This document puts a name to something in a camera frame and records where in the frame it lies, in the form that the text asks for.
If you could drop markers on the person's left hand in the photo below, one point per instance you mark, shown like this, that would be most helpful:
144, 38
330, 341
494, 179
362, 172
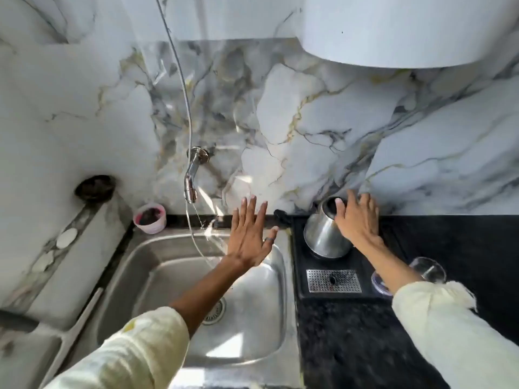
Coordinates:
247, 238

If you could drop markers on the person's right hand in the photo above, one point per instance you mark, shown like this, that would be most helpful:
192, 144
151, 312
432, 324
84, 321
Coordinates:
361, 224

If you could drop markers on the person's left thumb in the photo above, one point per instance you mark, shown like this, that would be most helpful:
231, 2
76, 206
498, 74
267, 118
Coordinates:
271, 238

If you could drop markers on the person's right thumb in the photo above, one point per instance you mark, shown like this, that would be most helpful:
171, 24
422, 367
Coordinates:
339, 208

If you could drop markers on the person's left middle finger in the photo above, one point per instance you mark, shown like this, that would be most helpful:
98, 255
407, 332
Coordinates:
252, 208

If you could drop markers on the steel pot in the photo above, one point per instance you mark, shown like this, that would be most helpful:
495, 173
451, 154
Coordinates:
324, 234

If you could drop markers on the person's left forearm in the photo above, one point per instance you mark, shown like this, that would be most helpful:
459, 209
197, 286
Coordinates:
162, 332

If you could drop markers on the person's right forearm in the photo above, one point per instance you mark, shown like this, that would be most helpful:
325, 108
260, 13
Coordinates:
438, 320

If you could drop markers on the small black object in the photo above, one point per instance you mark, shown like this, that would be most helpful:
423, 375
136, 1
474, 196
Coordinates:
282, 216

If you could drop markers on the black drip tray base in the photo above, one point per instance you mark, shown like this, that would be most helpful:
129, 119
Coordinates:
365, 275

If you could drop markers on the steel drip grate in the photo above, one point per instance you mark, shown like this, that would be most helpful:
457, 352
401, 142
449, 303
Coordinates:
333, 281

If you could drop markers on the clear round lid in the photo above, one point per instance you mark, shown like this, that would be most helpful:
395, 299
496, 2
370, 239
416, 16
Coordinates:
380, 284

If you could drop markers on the round sink drain strainer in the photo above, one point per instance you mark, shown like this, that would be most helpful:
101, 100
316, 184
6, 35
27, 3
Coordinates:
215, 311

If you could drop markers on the dark scrubber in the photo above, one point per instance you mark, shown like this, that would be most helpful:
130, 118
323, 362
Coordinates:
149, 214

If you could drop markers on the pink plastic cup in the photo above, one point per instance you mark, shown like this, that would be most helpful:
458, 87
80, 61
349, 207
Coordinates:
149, 224

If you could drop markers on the stainless steel sink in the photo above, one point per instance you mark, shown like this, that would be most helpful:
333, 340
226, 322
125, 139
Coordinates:
170, 287

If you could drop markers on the dark round dish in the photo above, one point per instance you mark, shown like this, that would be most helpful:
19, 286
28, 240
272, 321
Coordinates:
95, 188

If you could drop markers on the white oval soap piece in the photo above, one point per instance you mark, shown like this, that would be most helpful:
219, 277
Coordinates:
66, 238

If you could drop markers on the chrome wall tap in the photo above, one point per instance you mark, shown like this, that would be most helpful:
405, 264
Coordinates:
194, 174

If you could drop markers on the white window frame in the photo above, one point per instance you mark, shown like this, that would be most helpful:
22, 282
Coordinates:
73, 336

